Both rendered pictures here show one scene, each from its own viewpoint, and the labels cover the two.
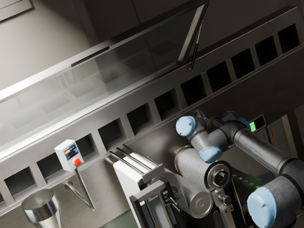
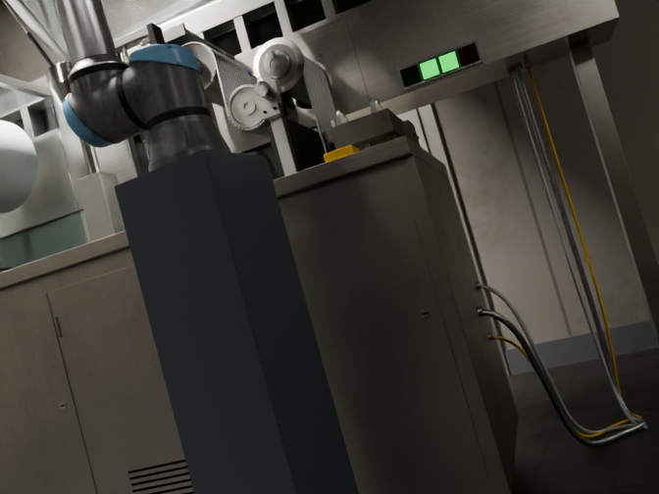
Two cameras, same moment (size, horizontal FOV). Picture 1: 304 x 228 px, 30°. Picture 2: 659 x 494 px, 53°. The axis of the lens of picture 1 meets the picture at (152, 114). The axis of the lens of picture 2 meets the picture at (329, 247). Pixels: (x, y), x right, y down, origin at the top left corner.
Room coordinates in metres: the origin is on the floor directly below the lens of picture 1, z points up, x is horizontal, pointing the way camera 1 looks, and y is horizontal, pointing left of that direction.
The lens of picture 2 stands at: (0.74, -1.28, 0.63)
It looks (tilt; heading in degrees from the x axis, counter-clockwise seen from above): 3 degrees up; 38
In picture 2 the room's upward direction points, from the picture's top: 16 degrees counter-clockwise
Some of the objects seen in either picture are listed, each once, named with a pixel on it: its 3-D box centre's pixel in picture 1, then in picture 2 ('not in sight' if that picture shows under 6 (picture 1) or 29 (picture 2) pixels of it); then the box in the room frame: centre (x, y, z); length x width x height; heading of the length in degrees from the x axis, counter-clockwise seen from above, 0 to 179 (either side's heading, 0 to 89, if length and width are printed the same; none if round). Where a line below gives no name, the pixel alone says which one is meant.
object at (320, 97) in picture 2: (222, 186); (325, 113); (2.28, -0.19, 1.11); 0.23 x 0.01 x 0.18; 21
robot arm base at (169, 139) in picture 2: not in sight; (185, 144); (1.56, -0.38, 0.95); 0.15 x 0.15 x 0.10
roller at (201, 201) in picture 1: (186, 194); (265, 114); (2.22, -0.02, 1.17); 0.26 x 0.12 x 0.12; 21
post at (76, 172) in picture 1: (83, 187); not in sight; (1.98, 0.35, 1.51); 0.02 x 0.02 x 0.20
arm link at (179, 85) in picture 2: not in sight; (166, 84); (1.55, -0.38, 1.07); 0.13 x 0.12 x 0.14; 108
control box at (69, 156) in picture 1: (70, 155); not in sight; (1.98, 0.35, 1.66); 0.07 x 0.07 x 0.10; 37
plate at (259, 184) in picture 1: (242, 190); (379, 139); (2.36, -0.29, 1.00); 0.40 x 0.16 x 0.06; 21
